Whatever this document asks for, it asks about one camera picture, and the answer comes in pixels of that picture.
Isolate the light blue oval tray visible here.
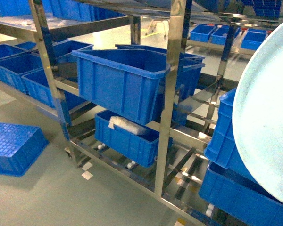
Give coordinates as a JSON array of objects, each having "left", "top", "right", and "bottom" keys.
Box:
[{"left": 233, "top": 23, "right": 283, "bottom": 202}]

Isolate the stainless steel shelf rack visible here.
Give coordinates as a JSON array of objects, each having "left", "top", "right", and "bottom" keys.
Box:
[{"left": 0, "top": 0, "right": 283, "bottom": 226}]

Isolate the blue bin lower shelf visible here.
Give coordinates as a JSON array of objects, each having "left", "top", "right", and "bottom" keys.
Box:
[{"left": 95, "top": 110, "right": 159, "bottom": 168}]

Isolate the blue bin shelf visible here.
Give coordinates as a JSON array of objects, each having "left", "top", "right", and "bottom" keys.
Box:
[
  {"left": 0, "top": 54, "right": 43, "bottom": 94},
  {"left": 95, "top": 110, "right": 159, "bottom": 168}
]

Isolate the blue bin on shelf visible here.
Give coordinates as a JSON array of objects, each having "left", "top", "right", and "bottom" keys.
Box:
[{"left": 72, "top": 49, "right": 170, "bottom": 125}]

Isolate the blue stacked crate near tray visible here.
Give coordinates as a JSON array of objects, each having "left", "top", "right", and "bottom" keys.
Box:
[{"left": 204, "top": 89, "right": 256, "bottom": 182}]

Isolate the blue bin left shelf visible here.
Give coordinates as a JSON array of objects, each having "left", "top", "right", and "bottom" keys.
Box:
[{"left": 0, "top": 54, "right": 43, "bottom": 94}]

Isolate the white plastic bag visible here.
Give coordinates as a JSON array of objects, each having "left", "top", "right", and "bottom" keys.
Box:
[{"left": 108, "top": 116, "right": 147, "bottom": 135}]

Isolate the blue crate lower right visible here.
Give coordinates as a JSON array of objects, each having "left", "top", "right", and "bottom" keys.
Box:
[{"left": 199, "top": 161, "right": 283, "bottom": 226}]

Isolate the overturned blue crate on floor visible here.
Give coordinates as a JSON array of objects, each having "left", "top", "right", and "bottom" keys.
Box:
[{"left": 0, "top": 122, "right": 49, "bottom": 177}]

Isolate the blue bin behind post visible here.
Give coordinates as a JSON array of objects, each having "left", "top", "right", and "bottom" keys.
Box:
[{"left": 115, "top": 44, "right": 205, "bottom": 101}]

